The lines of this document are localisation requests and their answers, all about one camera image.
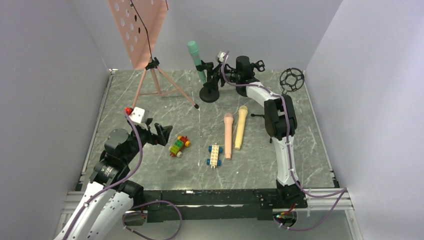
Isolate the black round-base mic stand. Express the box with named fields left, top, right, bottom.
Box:
left=196, top=66, right=220, bottom=103

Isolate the teal green microphone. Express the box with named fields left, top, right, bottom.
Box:
left=187, top=40, right=207, bottom=84

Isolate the yellow cream microphone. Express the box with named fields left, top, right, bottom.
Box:
left=234, top=105, right=248, bottom=150

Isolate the black shock-mount tripod stand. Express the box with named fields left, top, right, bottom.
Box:
left=261, top=67, right=305, bottom=141

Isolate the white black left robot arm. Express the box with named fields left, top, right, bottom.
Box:
left=55, top=106, right=183, bottom=240

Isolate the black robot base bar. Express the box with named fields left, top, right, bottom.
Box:
left=135, top=188, right=308, bottom=223

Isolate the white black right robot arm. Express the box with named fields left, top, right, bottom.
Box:
left=195, top=53, right=302, bottom=201

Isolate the pink music stand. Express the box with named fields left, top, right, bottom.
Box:
left=107, top=0, right=200, bottom=109

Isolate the red green brick car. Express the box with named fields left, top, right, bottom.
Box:
left=168, top=136, right=191, bottom=158

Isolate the pink microphone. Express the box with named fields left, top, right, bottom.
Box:
left=223, top=113, right=234, bottom=160

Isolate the white blue brick car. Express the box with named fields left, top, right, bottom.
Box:
left=206, top=143, right=223, bottom=169

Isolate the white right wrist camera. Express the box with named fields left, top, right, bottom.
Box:
left=215, top=51, right=229, bottom=64

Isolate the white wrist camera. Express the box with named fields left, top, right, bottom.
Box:
left=215, top=51, right=229, bottom=64
left=124, top=107, right=149, bottom=125

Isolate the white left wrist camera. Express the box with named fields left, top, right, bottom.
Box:
left=124, top=107, right=149, bottom=125

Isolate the aluminium table edge rail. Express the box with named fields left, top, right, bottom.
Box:
left=80, top=68, right=116, bottom=177

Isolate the front aluminium rail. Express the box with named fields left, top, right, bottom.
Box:
left=64, top=188, right=354, bottom=216

